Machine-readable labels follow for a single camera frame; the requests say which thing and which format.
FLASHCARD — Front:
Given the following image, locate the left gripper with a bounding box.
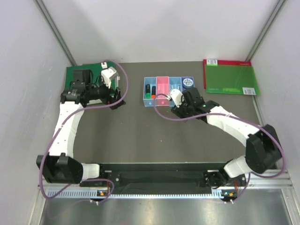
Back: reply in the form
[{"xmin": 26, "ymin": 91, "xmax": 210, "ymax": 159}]
[{"xmin": 86, "ymin": 76, "xmax": 126, "ymax": 109}]

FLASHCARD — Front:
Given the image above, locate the blue lidded round jar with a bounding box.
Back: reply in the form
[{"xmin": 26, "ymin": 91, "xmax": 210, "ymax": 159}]
[{"xmin": 182, "ymin": 77, "xmax": 194, "ymax": 89}]

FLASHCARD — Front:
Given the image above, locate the pink drawer bin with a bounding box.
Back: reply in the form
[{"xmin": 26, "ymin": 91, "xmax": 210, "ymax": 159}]
[{"xmin": 156, "ymin": 76, "xmax": 169, "ymax": 106}]

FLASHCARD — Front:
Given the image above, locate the orange capped black highlighter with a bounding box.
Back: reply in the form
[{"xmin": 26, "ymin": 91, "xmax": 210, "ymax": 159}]
[{"xmin": 151, "ymin": 86, "xmax": 156, "ymax": 99}]

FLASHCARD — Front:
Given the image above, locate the green transparent folder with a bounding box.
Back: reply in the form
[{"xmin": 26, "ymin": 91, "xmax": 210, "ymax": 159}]
[{"xmin": 205, "ymin": 65, "xmax": 260, "ymax": 96}]

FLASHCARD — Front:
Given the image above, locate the light blue end drawer bin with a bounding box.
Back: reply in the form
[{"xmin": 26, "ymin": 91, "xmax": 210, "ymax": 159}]
[{"xmin": 143, "ymin": 77, "xmax": 157, "ymax": 107}]

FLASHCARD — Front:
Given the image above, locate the green capped black highlighter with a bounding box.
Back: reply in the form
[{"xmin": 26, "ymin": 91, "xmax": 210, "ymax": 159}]
[{"xmin": 145, "ymin": 84, "xmax": 151, "ymax": 99}]

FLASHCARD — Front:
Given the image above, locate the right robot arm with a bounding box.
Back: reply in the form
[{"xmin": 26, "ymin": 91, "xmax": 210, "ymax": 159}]
[{"xmin": 168, "ymin": 87, "xmax": 282, "ymax": 186}]

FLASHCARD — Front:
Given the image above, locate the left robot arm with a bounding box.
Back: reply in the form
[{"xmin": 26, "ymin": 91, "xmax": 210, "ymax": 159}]
[{"xmin": 36, "ymin": 67, "xmax": 125, "ymax": 186}]

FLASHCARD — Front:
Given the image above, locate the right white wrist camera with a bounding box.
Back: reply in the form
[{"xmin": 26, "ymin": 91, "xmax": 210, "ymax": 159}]
[{"xmin": 166, "ymin": 89, "xmax": 184, "ymax": 108}]

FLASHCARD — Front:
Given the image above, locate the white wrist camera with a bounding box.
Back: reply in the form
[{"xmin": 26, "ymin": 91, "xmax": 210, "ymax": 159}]
[
  {"xmin": 101, "ymin": 62, "xmax": 118, "ymax": 89},
  {"xmin": 166, "ymin": 89, "xmax": 184, "ymax": 108}
]

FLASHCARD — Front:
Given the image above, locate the green ring binder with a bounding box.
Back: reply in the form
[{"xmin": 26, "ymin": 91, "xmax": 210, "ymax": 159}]
[{"xmin": 62, "ymin": 61, "xmax": 118, "ymax": 105}]

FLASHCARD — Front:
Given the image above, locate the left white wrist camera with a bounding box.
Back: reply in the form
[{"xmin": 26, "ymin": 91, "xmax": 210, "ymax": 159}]
[{"xmin": 101, "ymin": 62, "xmax": 118, "ymax": 89}]

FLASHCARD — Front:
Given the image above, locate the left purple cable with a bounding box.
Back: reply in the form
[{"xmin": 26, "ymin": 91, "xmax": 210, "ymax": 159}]
[{"xmin": 38, "ymin": 60, "xmax": 129, "ymax": 207}]

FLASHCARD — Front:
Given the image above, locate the purple cable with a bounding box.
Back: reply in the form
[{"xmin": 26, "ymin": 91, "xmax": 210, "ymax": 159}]
[
  {"xmin": 152, "ymin": 93, "xmax": 288, "ymax": 205},
  {"xmin": 38, "ymin": 60, "xmax": 129, "ymax": 207}
]

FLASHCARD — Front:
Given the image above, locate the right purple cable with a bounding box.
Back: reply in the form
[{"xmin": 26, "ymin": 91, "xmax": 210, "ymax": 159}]
[{"xmin": 152, "ymin": 93, "xmax": 288, "ymax": 205}]

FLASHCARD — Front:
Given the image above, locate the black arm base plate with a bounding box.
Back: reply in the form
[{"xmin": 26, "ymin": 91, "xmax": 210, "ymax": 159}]
[{"xmin": 79, "ymin": 163, "xmax": 249, "ymax": 195}]

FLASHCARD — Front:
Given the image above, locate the slotted cable duct rail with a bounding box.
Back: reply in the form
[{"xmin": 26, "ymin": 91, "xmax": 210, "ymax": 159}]
[{"xmin": 46, "ymin": 185, "xmax": 237, "ymax": 200}]

